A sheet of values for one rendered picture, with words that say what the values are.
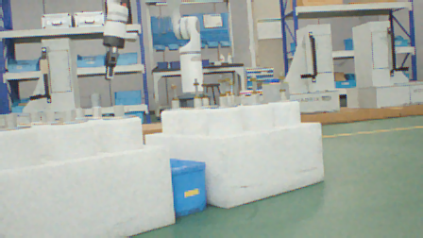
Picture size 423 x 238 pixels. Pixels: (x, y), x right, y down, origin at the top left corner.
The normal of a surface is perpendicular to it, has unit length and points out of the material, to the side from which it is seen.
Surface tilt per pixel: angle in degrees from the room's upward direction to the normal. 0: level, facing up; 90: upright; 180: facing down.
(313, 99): 90
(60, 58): 90
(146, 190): 90
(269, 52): 90
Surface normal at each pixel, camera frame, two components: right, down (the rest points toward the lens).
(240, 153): 0.62, -0.01
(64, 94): 0.17, 0.04
